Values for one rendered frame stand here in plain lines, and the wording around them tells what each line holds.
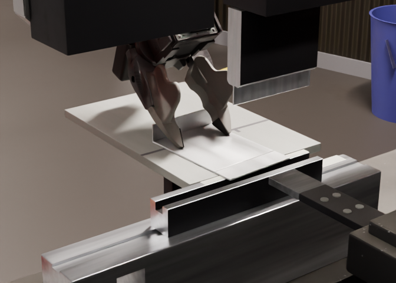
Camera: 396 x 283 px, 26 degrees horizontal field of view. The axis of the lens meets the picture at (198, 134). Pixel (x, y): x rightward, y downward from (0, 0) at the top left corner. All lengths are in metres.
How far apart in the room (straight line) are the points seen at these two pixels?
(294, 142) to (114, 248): 0.26
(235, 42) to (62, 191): 2.38
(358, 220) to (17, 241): 2.15
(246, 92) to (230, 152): 0.11
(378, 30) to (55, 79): 1.62
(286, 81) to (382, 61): 2.90
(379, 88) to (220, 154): 2.93
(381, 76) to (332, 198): 2.98
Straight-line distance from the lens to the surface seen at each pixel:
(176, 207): 0.81
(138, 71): 0.95
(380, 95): 3.83
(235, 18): 0.81
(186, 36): 0.92
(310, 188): 0.84
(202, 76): 0.98
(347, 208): 0.81
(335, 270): 0.96
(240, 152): 0.92
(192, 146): 0.94
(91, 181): 3.22
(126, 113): 1.04
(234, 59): 0.82
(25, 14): 0.72
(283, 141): 0.96
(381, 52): 3.76
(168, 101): 0.92
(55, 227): 2.92
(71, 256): 0.80
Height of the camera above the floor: 1.37
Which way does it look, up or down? 22 degrees down
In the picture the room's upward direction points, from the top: straight up
